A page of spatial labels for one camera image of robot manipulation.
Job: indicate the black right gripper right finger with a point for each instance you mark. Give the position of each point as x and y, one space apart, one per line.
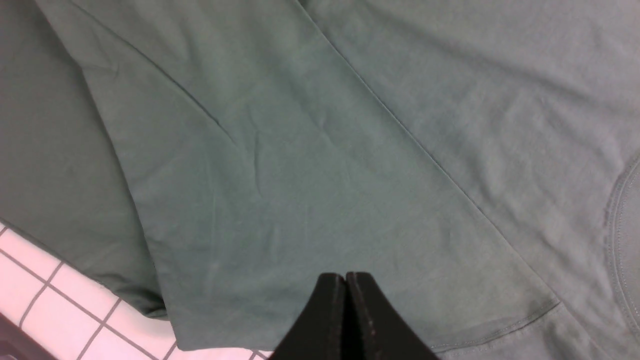
373 328

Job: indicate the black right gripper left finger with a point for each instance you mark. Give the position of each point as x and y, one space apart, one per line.
317 332

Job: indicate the green long-sleeve top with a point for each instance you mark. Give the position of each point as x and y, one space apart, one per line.
207 160

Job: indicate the white grid-patterned mat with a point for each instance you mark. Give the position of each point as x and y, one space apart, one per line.
75 318

